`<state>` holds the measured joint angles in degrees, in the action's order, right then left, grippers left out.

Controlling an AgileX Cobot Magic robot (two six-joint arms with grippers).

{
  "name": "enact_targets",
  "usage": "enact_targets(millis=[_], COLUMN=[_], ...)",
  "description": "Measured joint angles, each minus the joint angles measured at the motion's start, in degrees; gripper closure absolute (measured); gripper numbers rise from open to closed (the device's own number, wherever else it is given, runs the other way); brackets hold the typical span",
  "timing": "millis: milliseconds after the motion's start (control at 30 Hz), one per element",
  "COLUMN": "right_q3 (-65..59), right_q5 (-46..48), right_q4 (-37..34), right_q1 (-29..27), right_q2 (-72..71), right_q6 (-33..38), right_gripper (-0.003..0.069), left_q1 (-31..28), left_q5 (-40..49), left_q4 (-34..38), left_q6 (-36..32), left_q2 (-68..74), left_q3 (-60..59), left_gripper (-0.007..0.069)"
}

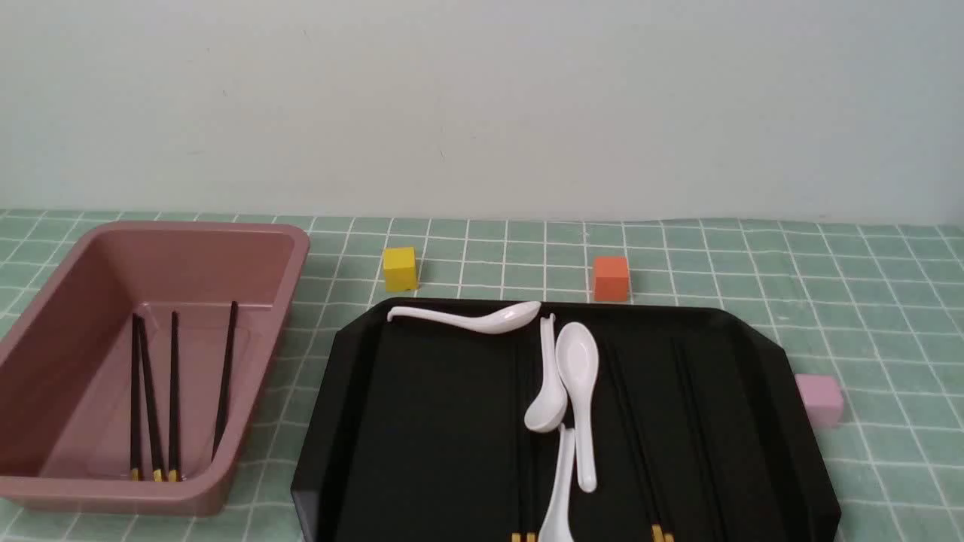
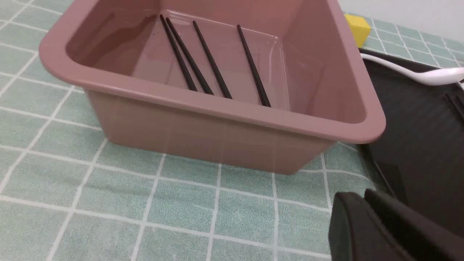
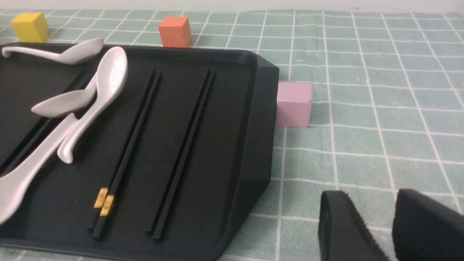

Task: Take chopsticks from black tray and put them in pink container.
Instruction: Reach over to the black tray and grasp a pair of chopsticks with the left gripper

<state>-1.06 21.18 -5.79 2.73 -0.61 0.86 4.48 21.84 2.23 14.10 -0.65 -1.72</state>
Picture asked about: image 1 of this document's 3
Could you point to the black plastic tray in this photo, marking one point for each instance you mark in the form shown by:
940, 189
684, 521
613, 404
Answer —
411, 438

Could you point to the black chopstick on tray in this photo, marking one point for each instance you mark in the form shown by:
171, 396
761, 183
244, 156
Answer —
529, 486
638, 450
654, 482
520, 515

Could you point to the white spoon bowl up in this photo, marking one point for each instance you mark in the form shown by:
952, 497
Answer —
578, 365

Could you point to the orange cube block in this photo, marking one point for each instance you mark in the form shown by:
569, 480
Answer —
611, 280

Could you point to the yellow cube block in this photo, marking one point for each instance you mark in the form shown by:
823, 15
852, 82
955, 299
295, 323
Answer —
400, 269

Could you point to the white spoon upside down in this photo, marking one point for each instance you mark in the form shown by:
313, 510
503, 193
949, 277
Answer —
547, 410

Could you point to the pink cube block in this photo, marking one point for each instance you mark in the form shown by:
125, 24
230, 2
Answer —
823, 399

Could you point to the white spoon at bottom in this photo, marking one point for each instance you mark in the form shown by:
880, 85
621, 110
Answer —
555, 526

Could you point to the pink plastic bin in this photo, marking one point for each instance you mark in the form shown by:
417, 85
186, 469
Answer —
65, 375

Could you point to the white spoon lying sideways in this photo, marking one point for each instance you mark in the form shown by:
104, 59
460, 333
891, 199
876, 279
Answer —
511, 317

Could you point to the green checkered tablecloth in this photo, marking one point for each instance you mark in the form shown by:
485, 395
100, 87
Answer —
878, 307

